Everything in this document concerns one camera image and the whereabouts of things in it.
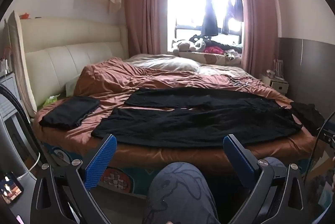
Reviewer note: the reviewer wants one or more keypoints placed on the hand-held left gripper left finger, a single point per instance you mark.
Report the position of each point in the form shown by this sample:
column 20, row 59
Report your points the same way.
column 100, row 161

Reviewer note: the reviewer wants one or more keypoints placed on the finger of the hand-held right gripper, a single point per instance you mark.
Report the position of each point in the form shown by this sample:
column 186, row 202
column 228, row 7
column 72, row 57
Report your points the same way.
column 331, row 132

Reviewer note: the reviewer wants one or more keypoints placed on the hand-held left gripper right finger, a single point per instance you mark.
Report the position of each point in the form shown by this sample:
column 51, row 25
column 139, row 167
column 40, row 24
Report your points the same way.
column 239, row 161

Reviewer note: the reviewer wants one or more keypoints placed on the black pants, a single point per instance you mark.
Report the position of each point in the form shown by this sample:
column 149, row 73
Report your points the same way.
column 183, row 122
column 68, row 111

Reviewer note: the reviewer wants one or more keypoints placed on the folded black pants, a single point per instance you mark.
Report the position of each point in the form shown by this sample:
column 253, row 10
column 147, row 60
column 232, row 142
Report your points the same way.
column 68, row 111

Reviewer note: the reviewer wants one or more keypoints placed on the cartoon print bed sheet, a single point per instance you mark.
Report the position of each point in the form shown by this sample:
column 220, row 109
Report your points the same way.
column 117, row 179

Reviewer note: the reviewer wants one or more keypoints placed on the black clothes pile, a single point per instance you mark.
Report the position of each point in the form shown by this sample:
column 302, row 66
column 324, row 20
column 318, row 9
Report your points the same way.
column 305, row 114

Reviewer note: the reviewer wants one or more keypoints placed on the person's right leg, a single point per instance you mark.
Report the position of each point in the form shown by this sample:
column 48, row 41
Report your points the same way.
column 272, row 160

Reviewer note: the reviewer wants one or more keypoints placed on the person's leg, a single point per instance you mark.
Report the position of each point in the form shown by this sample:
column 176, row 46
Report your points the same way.
column 180, row 192
column 272, row 160

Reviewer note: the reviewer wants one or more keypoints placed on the colourful floor mat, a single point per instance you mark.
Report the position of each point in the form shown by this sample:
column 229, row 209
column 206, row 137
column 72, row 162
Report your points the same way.
column 323, row 197

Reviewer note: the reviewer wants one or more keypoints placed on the person's left leg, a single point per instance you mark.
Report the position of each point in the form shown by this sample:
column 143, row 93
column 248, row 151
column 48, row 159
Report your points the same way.
column 180, row 192

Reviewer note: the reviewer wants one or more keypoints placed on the white nightstand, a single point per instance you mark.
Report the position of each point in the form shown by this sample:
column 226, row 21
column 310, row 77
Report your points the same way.
column 277, row 86

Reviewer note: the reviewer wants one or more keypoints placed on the green plastic bag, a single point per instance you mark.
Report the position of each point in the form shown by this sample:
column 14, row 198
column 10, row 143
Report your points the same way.
column 51, row 100

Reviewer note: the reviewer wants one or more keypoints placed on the small pink white rack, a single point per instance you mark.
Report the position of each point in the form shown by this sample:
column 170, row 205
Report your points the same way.
column 277, row 67

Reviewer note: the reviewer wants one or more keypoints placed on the brown blanket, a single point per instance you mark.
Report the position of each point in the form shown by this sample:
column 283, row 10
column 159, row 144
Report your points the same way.
column 117, row 77

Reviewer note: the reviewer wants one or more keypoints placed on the phone with lit screen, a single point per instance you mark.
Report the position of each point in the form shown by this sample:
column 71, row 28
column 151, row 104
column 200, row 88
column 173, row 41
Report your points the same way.
column 10, row 188

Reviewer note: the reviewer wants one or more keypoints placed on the grey bedside cabinet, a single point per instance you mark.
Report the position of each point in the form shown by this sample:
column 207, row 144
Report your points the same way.
column 6, row 114

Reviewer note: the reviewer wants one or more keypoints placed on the cream leather headboard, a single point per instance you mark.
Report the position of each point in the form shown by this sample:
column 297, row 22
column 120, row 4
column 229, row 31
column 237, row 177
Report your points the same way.
column 65, row 56

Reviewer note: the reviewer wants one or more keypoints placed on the red clothing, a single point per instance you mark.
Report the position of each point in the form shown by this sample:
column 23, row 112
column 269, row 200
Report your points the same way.
column 213, row 50

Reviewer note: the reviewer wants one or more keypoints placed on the beige duvet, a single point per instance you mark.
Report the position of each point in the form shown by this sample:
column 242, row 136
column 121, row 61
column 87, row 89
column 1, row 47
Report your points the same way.
column 162, row 62

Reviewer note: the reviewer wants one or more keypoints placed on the dark clothes heap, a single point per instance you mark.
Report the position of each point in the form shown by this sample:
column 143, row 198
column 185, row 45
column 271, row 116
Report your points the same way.
column 225, row 44

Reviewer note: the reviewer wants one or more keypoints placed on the pink curtain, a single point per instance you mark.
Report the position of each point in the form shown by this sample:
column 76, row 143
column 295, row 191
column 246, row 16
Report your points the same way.
column 146, row 4
column 259, row 30

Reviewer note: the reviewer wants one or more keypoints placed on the white plush toy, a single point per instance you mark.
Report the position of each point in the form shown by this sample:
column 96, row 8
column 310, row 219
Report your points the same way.
column 184, row 45

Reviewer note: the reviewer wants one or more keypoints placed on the long dark hanging garment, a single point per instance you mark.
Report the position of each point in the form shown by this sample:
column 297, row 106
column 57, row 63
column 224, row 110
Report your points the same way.
column 209, row 20

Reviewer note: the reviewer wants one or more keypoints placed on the beige padded board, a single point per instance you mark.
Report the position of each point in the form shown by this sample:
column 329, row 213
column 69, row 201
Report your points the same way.
column 15, row 43

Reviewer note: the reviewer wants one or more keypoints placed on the small red item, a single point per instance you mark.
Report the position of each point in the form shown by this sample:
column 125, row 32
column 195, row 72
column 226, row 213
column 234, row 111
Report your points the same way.
column 25, row 15

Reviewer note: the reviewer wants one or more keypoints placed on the window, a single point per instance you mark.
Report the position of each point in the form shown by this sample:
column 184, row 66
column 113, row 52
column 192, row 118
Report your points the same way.
column 188, row 4

